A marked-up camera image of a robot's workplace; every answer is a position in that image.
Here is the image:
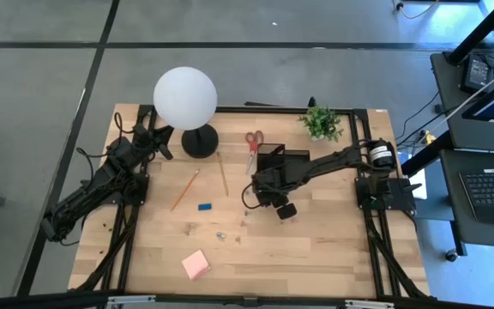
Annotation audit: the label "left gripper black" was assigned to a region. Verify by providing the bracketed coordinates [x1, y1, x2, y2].
[130, 123, 175, 161]

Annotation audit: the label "red handled scissors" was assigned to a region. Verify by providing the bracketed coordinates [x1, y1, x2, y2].
[244, 130, 266, 176]

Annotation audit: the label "orange pencil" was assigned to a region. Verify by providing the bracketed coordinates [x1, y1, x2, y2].
[169, 167, 201, 213]

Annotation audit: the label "natural wood pencil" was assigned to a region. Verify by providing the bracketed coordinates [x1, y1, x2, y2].
[215, 150, 230, 197]

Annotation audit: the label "black mesh desk organizer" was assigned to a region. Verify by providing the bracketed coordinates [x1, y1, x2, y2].
[256, 142, 312, 175]

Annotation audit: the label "white globe table lamp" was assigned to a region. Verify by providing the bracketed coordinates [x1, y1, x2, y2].
[152, 66, 220, 160]

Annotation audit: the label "potted green plant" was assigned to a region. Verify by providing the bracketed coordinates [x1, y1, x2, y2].
[298, 105, 345, 143]

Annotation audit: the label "pink sticky note pad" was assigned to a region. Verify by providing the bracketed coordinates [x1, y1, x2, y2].
[181, 249, 212, 282]

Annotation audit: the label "black keyboard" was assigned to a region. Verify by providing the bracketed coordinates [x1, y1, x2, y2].
[459, 167, 494, 227]

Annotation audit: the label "black electronic box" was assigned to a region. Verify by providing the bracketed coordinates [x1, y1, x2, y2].
[460, 54, 493, 94]

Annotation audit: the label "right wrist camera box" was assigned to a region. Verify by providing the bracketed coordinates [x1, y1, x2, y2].
[276, 203, 298, 221]

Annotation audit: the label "black aluminium table frame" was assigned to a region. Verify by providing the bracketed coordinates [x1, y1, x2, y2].
[69, 102, 431, 301]

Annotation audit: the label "black diagonal stand post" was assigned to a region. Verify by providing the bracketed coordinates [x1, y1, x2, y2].
[401, 130, 455, 177]
[445, 0, 494, 66]

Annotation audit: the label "black camera rig crossbar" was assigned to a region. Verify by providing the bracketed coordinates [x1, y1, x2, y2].
[0, 290, 494, 309]

